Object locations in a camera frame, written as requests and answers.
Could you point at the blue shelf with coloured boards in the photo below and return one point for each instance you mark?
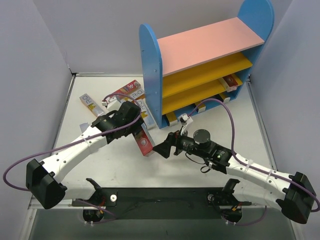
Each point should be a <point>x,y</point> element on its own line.
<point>182,69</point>

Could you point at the aluminium frame rail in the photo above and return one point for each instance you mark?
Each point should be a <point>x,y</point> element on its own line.
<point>245,194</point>

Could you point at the silver box under left gripper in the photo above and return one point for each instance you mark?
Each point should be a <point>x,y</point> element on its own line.
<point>83,127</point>

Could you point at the red 3D toothpaste box top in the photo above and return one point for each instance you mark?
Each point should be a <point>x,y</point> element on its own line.
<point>129,88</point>

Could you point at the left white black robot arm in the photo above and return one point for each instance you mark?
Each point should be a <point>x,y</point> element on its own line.
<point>44,178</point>

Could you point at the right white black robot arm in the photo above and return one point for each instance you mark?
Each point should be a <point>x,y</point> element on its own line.
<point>292,194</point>

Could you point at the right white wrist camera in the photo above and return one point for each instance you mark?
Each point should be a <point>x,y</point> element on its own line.
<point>186,122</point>

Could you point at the black toothpaste box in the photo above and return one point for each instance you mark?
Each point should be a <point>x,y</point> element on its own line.
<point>171,118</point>

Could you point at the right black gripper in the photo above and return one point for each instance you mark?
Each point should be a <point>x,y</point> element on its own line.
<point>176,143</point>

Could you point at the orange white RO toothpaste box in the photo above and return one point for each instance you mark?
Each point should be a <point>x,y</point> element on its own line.
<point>137,93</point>

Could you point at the silver RO toothpaste box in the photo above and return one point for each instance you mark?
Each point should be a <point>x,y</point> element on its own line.
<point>200,107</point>

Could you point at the red 3d toothpaste box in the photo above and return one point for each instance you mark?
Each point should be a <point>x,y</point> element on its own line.
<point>229,83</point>
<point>144,141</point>
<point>129,88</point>

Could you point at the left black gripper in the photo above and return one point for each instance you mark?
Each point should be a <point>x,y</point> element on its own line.
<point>135,124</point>

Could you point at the silver RO box table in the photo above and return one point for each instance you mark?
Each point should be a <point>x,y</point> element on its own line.
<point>224,98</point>

